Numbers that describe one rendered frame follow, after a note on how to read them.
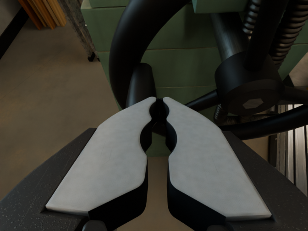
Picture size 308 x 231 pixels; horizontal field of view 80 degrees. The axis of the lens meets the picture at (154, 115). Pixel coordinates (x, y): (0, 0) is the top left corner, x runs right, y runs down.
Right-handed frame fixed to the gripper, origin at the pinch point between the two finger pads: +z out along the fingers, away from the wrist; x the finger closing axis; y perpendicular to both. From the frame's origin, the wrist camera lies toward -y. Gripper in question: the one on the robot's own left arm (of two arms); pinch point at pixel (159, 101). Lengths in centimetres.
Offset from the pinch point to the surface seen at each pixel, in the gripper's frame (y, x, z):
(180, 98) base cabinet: 17.7, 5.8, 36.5
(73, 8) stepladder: -2, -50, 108
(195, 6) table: -5.0, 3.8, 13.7
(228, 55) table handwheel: -0.2, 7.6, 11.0
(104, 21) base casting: -2.5, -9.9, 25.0
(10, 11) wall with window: 1, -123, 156
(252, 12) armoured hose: -4.4, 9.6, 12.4
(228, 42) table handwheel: -1.3, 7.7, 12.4
